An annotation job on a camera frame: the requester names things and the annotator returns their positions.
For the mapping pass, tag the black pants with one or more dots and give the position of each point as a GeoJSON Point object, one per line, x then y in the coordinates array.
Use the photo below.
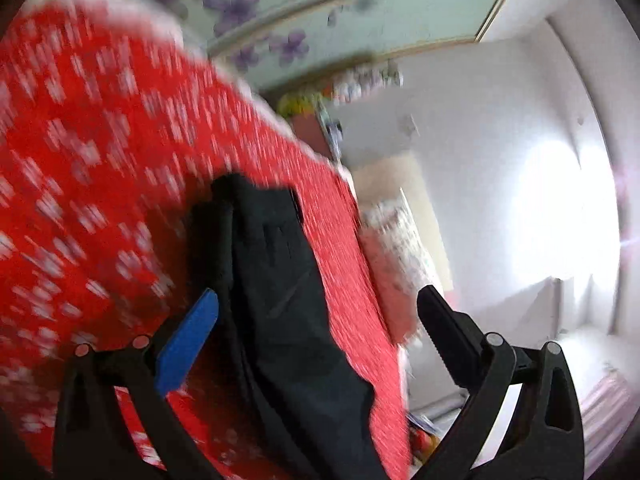
{"type": "Point", "coordinates": [280, 285]}

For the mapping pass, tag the stack of plush toys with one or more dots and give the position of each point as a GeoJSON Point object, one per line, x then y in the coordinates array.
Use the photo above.
{"type": "Point", "coordinates": [350, 85]}

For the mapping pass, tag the floral white pillow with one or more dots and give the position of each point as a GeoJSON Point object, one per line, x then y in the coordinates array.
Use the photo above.
{"type": "Point", "coordinates": [400, 265]}

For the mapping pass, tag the red floral bedspread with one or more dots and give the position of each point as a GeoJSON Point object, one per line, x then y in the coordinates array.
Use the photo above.
{"type": "Point", "coordinates": [100, 185]}

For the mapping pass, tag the pink striped curtain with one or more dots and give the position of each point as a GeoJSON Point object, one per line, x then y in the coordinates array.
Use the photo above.
{"type": "Point", "coordinates": [607, 405]}

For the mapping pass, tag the cream padded headboard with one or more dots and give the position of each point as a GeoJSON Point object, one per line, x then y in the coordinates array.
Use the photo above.
{"type": "Point", "coordinates": [425, 200]}

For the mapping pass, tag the pink bedside table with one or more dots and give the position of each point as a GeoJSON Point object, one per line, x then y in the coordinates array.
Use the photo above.
{"type": "Point", "coordinates": [312, 132]}

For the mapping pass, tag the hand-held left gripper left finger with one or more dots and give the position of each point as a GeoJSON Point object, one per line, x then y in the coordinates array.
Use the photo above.
{"type": "Point", "coordinates": [187, 340]}

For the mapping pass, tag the wardrobe door with purple flowers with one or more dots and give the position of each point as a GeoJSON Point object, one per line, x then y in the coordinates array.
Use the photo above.
{"type": "Point", "coordinates": [350, 15]}

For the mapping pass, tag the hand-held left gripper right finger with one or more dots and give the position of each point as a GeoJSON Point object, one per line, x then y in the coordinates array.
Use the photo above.
{"type": "Point", "coordinates": [445, 330]}

